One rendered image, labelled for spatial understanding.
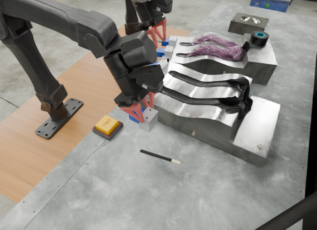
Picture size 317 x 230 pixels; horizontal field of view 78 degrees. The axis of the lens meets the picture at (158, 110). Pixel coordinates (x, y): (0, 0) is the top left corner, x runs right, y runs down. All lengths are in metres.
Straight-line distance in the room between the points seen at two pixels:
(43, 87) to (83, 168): 0.28
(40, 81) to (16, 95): 1.80
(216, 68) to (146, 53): 0.56
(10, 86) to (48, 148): 1.92
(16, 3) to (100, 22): 0.18
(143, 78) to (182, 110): 0.27
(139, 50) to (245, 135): 0.44
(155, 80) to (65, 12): 0.24
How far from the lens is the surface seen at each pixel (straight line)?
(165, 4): 0.70
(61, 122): 0.83
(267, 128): 0.75
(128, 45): 0.45
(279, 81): 1.08
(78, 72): 1.06
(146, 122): 0.55
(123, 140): 0.71
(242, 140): 0.68
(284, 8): 4.27
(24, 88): 2.55
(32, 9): 0.54
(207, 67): 0.95
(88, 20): 0.48
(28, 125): 0.89
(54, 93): 0.72
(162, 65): 0.82
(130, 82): 0.48
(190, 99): 0.73
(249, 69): 0.96
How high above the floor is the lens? 1.39
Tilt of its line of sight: 48 degrees down
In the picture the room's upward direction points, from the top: straight up
